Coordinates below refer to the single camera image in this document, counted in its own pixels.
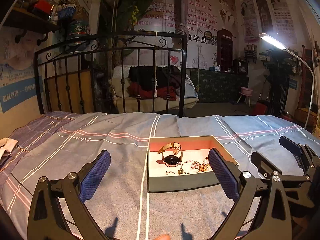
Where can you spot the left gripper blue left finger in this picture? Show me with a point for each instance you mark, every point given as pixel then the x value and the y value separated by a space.
pixel 46 219

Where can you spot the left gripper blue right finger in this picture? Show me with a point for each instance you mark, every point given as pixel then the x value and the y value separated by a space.
pixel 272 219

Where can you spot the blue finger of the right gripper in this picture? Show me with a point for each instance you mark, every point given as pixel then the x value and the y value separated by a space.
pixel 264 166
pixel 295 149

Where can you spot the gold chain jewelry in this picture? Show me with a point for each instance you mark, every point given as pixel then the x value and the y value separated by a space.
pixel 202 167

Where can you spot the beige leather strap watch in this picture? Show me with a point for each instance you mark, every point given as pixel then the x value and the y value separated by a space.
pixel 174 158

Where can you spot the person's left hand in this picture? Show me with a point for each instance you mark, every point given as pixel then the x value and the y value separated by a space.
pixel 163 237

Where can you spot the pink stool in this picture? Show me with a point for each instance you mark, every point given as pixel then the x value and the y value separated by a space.
pixel 247 93

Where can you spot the pale green open box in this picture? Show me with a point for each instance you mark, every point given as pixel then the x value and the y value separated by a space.
pixel 166 179

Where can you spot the small silver earrings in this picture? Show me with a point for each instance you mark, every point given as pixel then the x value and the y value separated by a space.
pixel 181 171

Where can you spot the green patterned counter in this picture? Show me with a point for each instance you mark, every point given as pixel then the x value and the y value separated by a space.
pixel 217 87

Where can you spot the white floor lamp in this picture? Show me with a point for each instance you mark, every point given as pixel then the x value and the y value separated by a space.
pixel 297 60

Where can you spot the red telephone booth cabinet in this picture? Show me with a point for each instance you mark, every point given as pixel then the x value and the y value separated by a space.
pixel 224 50

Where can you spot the blue face poster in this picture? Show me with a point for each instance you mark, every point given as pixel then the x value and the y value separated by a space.
pixel 17 71

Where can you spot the black iron bed frame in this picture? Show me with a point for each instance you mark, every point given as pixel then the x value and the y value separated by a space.
pixel 133 71

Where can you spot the wooden wall shelf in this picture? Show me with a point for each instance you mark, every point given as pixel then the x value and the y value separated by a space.
pixel 21 19

